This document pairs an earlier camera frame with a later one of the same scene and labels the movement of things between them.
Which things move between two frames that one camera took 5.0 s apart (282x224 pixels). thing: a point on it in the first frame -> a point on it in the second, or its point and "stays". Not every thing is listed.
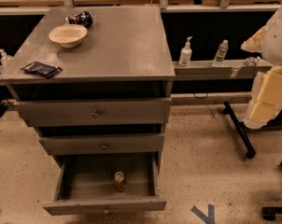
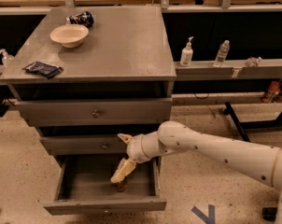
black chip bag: (42, 69) stays
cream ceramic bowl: (69, 35) stays
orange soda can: (119, 181) stays
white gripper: (276, 42) -> (134, 148)
